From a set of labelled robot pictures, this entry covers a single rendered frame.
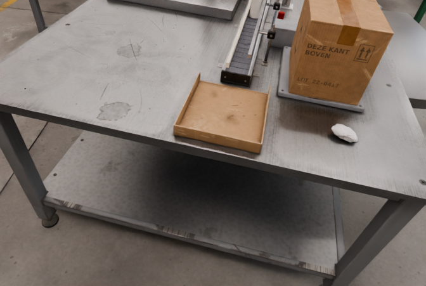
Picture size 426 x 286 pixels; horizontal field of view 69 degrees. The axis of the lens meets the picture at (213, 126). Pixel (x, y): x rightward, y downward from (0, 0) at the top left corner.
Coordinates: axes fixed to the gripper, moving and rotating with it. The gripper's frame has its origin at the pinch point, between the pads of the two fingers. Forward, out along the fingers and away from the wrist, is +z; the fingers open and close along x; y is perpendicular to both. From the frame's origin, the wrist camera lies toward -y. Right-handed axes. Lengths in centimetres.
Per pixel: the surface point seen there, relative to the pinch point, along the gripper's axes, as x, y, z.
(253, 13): -77, 40, 5
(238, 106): -91, 101, 12
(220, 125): -97, 110, 12
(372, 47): -53, 99, -11
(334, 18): -64, 93, -17
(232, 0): -85, 18, 7
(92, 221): -154, 94, 95
